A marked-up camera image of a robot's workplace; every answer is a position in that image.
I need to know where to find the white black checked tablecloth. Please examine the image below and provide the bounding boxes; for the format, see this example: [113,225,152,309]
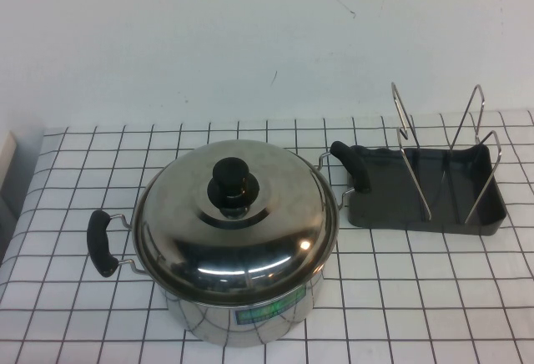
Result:
[0,109,534,364]

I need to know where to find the beige board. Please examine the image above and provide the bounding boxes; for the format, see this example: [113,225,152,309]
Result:
[0,129,18,220]

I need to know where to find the stainless steel pot black handles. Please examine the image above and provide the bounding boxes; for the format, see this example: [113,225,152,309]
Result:
[86,140,372,347]

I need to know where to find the black tray wire lid rack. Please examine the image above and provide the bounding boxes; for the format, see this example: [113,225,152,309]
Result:
[345,82,509,236]

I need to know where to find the stainless steel pot lid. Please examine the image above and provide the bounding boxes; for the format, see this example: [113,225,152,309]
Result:
[135,139,340,296]

